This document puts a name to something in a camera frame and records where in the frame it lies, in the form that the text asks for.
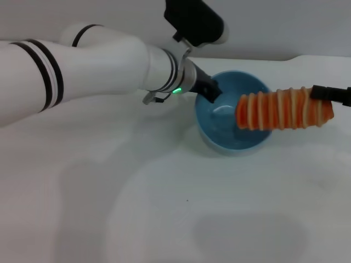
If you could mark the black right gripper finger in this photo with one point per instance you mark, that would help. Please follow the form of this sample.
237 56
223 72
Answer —
331 94

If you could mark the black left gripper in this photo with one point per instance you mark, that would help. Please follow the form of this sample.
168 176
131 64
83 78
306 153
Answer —
201 79

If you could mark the blue bowl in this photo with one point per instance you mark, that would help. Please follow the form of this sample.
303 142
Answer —
219 131

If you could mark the orange striped bread loaf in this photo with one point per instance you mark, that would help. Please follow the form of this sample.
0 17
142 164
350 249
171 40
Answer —
282 109

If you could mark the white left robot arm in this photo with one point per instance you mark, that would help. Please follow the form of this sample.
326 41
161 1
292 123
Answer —
96 71

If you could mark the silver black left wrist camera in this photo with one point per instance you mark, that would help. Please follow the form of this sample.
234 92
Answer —
197 22

